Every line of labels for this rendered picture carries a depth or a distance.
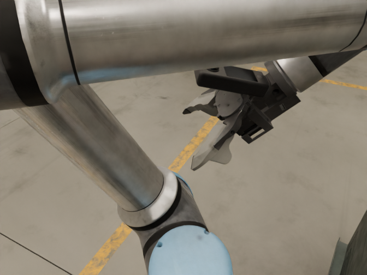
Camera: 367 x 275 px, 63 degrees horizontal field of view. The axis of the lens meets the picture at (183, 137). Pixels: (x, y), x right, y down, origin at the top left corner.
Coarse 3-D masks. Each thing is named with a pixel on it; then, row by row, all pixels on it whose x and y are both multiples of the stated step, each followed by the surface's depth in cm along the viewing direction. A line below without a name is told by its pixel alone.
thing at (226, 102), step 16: (272, 64) 46; (272, 80) 47; (224, 96) 51; (240, 96) 48; (272, 96) 49; (288, 96) 46; (224, 112) 49; (256, 112) 48; (272, 112) 50; (240, 128) 52; (256, 128) 50; (272, 128) 51
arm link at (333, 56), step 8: (312, 56) 42; (320, 56) 42; (328, 56) 42; (336, 56) 42; (344, 56) 42; (352, 56) 43; (320, 64) 43; (328, 64) 43; (336, 64) 43; (320, 72) 48; (328, 72) 44
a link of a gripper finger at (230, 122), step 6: (234, 114) 47; (240, 114) 47; (228, 120) 48; (234, 120) 47; (240, 120) 47; (228, 126) 47; (234, 126) 47; (240, 126) 47; (222, 132) 47; (228, 132) 46; (234, 132) 47; (222, 138) 47; (216, 144) 47; (222, 144) 48
